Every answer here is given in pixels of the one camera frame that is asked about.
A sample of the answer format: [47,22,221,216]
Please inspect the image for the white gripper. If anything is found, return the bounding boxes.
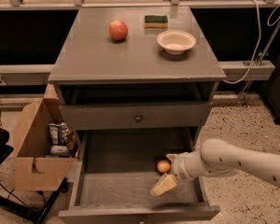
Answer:
[150,152,194,197]

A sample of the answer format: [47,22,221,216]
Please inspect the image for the small orange fruit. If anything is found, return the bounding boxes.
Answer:
[157,160,170,174]

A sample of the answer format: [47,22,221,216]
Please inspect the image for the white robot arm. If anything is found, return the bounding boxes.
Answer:
[150,139,280,196]

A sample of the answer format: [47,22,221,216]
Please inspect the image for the grey wooden drawer cabinet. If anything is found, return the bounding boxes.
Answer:
[49,7,225,142]

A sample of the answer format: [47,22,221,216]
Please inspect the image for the snack packets in box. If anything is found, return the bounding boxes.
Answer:
[49,122,77,157]

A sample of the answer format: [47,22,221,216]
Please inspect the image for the white paper bowl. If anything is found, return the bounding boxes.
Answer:
[157,30,196,55]

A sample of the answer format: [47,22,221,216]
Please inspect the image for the brown cardboard box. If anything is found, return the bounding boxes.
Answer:
[12,84,76,191]

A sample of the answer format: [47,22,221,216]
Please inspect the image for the green and yellow sponge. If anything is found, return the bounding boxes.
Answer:
[144,15,168,29]

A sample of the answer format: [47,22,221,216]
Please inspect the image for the red apple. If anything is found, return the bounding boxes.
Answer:
[109,20,128,41]

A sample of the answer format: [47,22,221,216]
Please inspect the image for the white cable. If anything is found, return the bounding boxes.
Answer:
[223,0,280,85]

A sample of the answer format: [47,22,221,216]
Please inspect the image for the black stand with cables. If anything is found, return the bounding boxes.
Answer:
[0,126,69,224]

